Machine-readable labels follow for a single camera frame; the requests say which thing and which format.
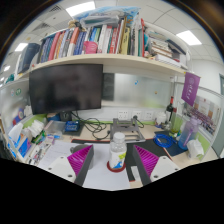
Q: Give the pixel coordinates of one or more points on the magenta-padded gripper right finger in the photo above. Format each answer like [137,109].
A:
[165,168]

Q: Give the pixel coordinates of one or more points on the wall shelf with books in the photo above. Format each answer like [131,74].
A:
[106,43]

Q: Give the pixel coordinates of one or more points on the purple hanging banner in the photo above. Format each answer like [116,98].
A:
[190,88]

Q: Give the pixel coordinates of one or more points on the clear plastic box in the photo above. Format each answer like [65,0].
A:
[56,127]

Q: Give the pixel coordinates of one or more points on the clear plastic drink bottle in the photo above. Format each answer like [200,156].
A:
[117,151]

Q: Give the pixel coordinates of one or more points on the white tissue stack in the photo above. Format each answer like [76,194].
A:
[36,128]

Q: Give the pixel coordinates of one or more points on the white tissue pack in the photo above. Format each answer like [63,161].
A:
[195,148]

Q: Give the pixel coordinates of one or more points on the grey metal laptop stand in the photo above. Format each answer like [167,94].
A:
[128,130]

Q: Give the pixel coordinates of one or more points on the dark wine bottle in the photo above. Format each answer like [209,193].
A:
[170,108]

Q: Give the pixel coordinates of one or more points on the small blue box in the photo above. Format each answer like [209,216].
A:
[72,126]

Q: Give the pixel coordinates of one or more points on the large purple water bottle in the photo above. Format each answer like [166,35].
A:
[188,133]

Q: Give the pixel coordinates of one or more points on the black computer monitor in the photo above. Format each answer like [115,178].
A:
[65,88]

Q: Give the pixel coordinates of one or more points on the white wall power outlet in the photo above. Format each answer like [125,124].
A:
[136,115]
[149,115]
[123,115]

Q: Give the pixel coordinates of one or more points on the group photo poster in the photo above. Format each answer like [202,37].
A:
[206,115]

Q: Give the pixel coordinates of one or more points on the white jar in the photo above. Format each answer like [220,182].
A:
[161,118]

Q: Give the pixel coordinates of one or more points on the black desk mat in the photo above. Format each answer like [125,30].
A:
[166,151]

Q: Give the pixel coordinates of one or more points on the green tinted glass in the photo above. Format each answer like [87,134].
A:
[176,123]

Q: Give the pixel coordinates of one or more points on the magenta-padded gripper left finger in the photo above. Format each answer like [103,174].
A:
[61,168]

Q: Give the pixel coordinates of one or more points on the white paper sheets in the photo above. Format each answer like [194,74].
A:
[103,176]

